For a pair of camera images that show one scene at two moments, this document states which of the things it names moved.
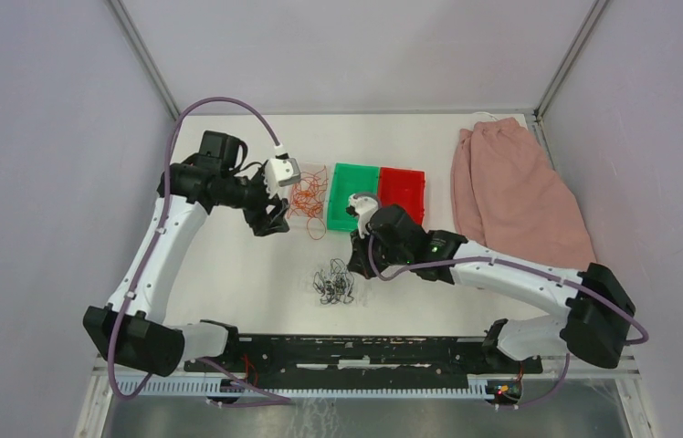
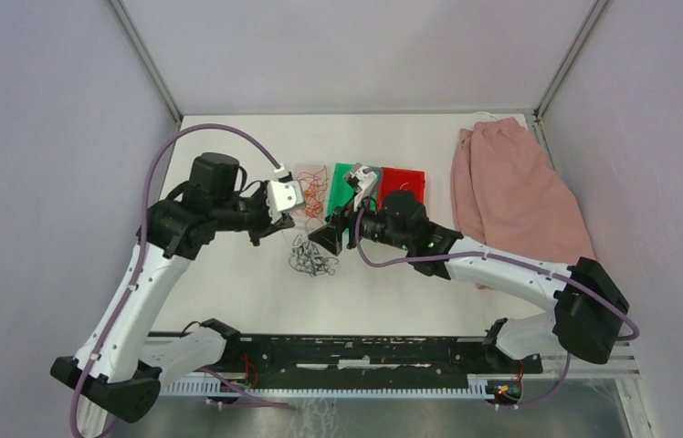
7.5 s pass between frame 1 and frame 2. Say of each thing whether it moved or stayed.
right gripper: moved
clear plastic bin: stayed
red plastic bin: stayed
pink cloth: stayed
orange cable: stayed
